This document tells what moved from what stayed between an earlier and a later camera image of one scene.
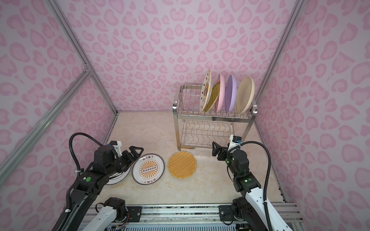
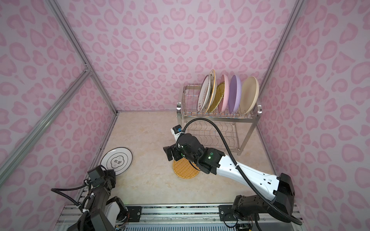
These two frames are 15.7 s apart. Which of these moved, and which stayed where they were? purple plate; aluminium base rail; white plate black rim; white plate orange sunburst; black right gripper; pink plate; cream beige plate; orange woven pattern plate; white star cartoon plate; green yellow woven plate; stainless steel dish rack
Moved: orange woven pattern plate; white star cartoon plate; green yellow woven plate; pink plate; white plate orange sunburst; cream beige plate; purple plate; white plate black rim; black right gripper
Stayed: stainless steel dish rack; aluminium base rail
